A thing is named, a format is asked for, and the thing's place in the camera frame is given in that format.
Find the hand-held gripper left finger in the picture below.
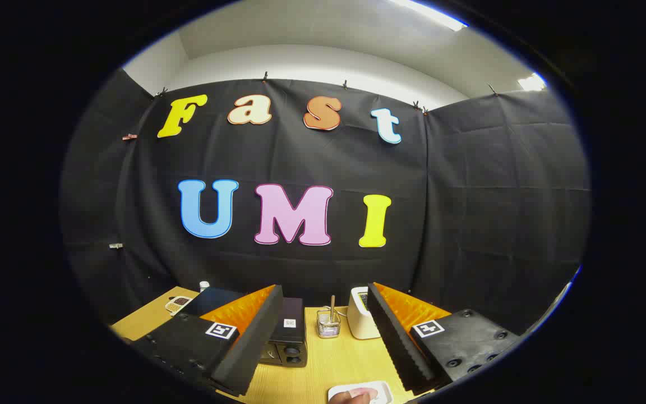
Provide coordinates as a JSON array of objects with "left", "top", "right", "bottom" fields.
[{"left": 131, "top": 284, "right": 284, "bottom": 396}]

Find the small white tray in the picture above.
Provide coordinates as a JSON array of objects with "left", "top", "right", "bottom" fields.
[{"left": 164, "top": 295, "right": 192, "bottom": 315}]

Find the ceiling light panel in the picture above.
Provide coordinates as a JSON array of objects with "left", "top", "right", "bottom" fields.
[{"left": 517, "top": 72, "right": 548, "bottom": 93}]

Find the white square plate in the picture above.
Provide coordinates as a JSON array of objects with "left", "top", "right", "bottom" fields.
[{"left": 327, "top": 380, "right": 394, "bottom": 404}]

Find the white toaster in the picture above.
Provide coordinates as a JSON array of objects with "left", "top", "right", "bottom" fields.
[{"left": 347, "top": 286, "right": 381, "bottom": 341}]

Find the metal wire utensil basket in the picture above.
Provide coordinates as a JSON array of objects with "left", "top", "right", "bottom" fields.
[{"left": 316, "top": 309, "right": 342, "bottom": 339}]

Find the black toaster oven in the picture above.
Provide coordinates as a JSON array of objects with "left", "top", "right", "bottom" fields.
[{"left": 180, "top": 287, "right": 308, "bottom": 369}]

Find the row of black backdrop clips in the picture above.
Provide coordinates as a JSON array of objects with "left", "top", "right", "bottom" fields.
[{"left": 155, "top": 71, "right": 500, "bottom": 116}]

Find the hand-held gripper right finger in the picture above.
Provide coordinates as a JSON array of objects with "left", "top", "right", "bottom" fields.
[{"left": 367, "top": 282, "right": 521, "bottom": 395}]

